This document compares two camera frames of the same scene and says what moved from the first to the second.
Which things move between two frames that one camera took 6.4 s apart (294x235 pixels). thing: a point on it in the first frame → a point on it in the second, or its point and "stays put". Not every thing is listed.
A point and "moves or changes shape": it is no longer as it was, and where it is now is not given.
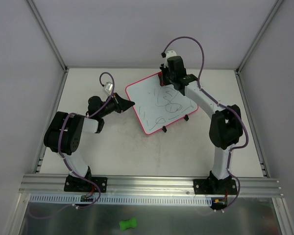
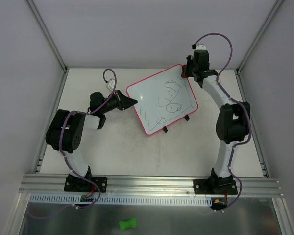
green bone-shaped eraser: x=132 y=223 stays put
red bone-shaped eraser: x=160 y=74 moves or changes shape
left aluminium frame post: x=47 y=34 stays put
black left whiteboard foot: x=164 y=129 stays put
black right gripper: x=165 y=79 → x=189 y=70
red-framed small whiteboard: x=156 y=106 stays put
